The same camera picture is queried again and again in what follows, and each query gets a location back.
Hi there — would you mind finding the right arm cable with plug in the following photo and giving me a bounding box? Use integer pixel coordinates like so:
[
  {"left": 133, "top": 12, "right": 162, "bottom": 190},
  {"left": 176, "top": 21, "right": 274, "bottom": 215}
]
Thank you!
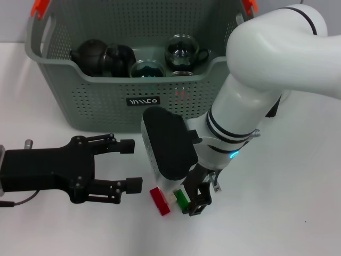
[{"left": 209, "top": 129, "right": 261, "bottom": 193}]

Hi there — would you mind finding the grey perforated storage basket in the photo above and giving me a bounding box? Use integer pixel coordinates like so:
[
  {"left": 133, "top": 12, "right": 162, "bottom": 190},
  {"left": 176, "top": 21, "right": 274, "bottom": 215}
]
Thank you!
[{"left": 24, "top": 0, "right": 263, "bottom": 134}]

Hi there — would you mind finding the glass pitcher with black handle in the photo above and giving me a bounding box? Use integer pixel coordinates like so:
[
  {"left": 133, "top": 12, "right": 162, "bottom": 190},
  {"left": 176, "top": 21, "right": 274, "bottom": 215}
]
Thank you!
[{"left": 265, "top": 90, "right": 291, "bottom": 118}]

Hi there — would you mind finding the green toy brick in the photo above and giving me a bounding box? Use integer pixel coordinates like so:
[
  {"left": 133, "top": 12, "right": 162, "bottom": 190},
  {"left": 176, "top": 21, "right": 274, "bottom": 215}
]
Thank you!
[{"left": 173, "top": 189, "right": 190, "bottom": 211}]

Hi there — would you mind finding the left arm cable with plug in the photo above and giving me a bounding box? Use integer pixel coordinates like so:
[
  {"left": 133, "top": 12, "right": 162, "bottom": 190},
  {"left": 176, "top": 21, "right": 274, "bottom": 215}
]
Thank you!
[{"left": 0, "top": 138, "right": 40, "bottom": 208}]

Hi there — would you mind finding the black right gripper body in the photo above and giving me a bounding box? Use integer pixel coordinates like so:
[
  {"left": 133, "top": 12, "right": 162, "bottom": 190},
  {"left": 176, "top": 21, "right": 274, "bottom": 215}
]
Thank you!
[{"left": 183, "top": 162, "right": 215, "bottom": 201}]

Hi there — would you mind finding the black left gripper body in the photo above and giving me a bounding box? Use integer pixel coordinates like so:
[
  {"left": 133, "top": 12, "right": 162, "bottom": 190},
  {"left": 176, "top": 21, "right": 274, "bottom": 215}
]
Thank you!
[{"left": 4, "top": 135, "right": 96, "bottom": 204}]

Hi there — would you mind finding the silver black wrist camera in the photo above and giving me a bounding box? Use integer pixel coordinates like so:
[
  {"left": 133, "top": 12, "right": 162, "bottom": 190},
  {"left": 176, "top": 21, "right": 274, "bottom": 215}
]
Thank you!
[{"left": 140, "top": 107, "right": 200, "bottom": 193}]

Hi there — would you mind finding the orange wedge toy brick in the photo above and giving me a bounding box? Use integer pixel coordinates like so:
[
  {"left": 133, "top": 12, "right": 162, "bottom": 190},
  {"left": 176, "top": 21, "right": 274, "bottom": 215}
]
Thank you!
[{"left": 174, "top": 90, "right": 191, "bottom": 103}]

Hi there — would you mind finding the glass teacup with black holder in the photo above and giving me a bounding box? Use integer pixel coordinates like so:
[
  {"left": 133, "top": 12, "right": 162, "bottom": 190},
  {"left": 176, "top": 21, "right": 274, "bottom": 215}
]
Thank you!
[
  {"left": 129, "top": 60, "right": 166, "bottom": 78},
  {"left": 164, "top": 34, "right": 210, "bottom": 73},
  {"left": 169, "top": 70, "right": 196, "bottom": 78},
  {"left": 105, "top": 43, "right": 138, "bottom": 78}
]

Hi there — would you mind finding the dark red toy brick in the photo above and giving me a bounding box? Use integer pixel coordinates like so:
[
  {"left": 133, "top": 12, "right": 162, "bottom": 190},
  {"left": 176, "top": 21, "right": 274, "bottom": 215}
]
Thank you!
[{"left": 149, "top": 186, "right": 171, "bottom": 217}]

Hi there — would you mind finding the arm cable with plug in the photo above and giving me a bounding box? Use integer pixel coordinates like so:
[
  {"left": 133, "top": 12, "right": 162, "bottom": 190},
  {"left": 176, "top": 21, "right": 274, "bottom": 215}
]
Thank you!
[
  {"left": 0, "top": 138, "right": 40, "bottom": 208},
  {"left": 209, "top": 129, "right": 261, "bottom": 193}
]

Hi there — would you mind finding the black clay teapot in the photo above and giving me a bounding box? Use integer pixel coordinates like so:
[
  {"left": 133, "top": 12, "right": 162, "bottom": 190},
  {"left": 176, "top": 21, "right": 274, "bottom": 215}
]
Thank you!
[{"left": 69, "top": 39, "right": 109, "bottom": 78}]

